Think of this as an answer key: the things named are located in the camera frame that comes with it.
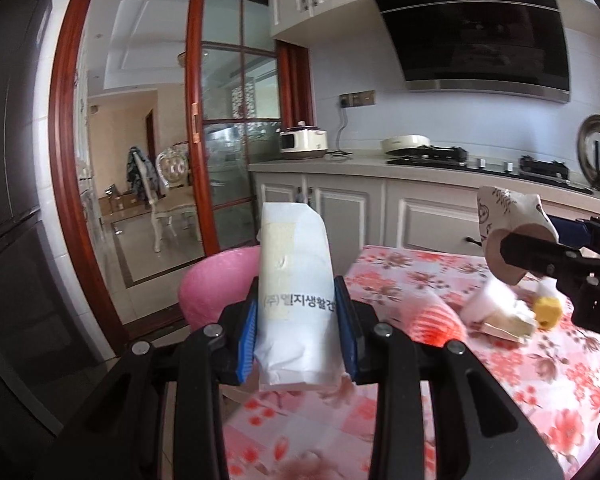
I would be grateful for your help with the dark grey refrigerator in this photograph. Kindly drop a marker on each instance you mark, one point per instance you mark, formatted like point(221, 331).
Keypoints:
point(10, 160)

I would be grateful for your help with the yellow sponge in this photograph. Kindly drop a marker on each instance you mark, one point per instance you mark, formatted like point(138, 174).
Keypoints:
point(547, 312)

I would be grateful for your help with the red wooden sliding glass door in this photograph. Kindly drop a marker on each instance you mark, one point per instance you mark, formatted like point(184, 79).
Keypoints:
point(230, 110)

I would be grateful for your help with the white kitchen base cabinets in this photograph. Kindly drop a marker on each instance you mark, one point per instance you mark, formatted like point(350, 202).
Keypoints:
point(360, 210)

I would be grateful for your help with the red wooden window frame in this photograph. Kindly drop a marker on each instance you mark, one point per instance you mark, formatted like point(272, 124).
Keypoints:
point(295, 85)

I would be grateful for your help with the black lid rack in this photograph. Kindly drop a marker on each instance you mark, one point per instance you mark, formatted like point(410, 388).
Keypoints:
point(596, 170)

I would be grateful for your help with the pink floral tablecloth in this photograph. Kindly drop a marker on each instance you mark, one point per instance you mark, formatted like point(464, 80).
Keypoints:
point(530, 385)

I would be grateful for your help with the black range hood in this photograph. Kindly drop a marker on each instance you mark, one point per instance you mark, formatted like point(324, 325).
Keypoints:
point(475, 30)

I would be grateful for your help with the ceiling lamp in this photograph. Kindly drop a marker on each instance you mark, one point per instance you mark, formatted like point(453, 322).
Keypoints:
point(181, 57)

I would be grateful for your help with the white plastic pouch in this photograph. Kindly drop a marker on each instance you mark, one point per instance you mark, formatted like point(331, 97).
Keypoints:
point(295, 280)

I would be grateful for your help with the red wooden door frame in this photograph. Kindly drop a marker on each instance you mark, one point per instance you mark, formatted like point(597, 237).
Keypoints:
point(65, 160)

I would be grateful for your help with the white bin with pink liner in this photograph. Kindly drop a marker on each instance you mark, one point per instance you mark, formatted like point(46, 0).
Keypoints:
point(205, 285)

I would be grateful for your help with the cream rice cooker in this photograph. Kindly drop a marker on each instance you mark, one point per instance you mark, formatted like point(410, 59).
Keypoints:
point(302, 142)

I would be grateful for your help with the brown double wall outlet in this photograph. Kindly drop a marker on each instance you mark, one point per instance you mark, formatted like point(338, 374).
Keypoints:
point(357, 99)

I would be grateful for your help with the white bowl on stove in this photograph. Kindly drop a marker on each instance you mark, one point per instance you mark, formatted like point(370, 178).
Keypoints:
point(405, 144)

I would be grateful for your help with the white ornate chair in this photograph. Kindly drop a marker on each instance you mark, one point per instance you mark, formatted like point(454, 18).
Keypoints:
point(172, 200)

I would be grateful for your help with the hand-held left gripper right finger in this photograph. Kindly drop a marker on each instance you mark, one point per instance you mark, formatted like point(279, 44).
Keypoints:
point(348, 335)

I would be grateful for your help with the black gas stove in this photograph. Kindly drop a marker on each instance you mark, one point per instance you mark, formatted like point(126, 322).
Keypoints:
point(480, 167)

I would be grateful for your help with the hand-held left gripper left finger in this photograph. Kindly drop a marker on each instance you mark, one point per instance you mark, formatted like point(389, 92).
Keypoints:
point(245, 340)

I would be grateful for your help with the white printed paper cup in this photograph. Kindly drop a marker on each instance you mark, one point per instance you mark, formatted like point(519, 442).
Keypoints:
point(510, 210)

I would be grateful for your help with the small foam fruit net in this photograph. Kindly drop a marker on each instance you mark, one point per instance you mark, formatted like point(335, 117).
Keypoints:
point(435, 322)

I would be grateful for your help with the dark patterned clothes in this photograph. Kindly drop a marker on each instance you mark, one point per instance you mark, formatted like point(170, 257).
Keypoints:
point(141, 175)

